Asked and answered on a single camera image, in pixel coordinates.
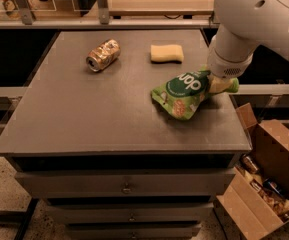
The metal shelf rail frame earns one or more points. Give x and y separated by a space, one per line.
106 14

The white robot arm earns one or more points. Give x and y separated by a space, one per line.
243 26

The green rice chip bag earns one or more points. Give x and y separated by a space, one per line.
181 96

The grey drawer cabinet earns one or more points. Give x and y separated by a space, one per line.
78 136

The drawer knob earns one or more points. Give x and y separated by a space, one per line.
126 189
132 218

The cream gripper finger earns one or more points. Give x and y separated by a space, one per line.
218 85

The open cardboard box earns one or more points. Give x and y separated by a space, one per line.
257 199

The top drawer knob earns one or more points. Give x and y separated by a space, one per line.
126 189

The yellow sponge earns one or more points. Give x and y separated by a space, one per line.
166 53

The blue soda can in box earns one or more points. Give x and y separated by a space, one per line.
273 186

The middle drawer knob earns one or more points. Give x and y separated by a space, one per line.
132 218

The snack packets in box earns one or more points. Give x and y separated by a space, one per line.
278 204

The brown can in box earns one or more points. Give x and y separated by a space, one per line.
249 164

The crushed golden soda can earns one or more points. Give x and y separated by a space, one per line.
103 55

